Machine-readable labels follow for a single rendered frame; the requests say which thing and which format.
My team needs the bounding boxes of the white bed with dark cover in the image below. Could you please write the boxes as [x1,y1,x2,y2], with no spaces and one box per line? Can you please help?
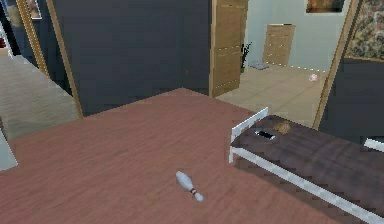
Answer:
[228,106,384,224]

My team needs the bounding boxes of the white bowling pin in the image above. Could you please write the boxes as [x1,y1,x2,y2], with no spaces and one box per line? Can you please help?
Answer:
[175,170,205,203]

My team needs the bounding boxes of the light wooden room door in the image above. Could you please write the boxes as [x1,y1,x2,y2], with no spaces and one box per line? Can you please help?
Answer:
[208,0,249,99]

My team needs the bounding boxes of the black phone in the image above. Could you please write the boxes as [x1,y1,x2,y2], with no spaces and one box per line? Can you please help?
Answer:
[255,130,277,141]

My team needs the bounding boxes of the dark house plant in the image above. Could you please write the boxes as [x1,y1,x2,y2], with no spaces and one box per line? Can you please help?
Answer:
[240,41,253,74]

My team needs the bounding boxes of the grey cloth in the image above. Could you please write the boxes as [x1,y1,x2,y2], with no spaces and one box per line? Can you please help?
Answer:
[249,60,270,71]

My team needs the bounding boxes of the brown square pad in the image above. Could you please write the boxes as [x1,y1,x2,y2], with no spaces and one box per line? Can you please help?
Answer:
[273,120,293,136]

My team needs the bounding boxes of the light wooden chest of drawers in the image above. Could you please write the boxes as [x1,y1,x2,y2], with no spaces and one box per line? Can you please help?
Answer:
[262,23,297,67]

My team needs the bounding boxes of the small framed picture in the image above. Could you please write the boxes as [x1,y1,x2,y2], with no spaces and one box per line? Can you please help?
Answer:
[25,0,43,20]

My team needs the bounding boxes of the pale grey furniture corner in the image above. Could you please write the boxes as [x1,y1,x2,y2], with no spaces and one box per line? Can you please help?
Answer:
[0,128,19,172]

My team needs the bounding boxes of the mottled brown framed picture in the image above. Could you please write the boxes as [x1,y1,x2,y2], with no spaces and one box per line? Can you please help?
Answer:
[343,0,384,63]

